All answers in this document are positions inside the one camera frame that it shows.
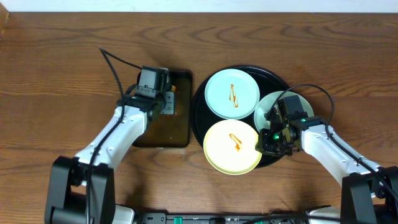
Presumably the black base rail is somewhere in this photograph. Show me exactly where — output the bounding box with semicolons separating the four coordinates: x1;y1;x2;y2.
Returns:
133;212;343;224

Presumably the black rectangular water tray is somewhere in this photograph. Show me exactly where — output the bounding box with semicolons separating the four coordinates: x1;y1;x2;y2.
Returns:
132;70;192;148

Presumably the pale green plate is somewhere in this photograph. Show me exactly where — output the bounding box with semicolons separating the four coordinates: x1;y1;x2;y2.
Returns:
254;91;314;132

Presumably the light blue plate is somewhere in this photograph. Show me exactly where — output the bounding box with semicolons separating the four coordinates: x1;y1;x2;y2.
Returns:
205;68;260;119

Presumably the yellow plate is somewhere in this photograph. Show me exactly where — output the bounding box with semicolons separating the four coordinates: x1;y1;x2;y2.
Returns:
203;119;262;175

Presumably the round black serving tray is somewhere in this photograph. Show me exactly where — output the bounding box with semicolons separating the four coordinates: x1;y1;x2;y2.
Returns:
190;64;296;169

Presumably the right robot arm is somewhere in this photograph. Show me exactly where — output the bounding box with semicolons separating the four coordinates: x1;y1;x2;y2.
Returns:
254;106;397;223

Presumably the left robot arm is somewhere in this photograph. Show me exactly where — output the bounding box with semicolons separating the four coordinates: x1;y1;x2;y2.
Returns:
44;91;174;223

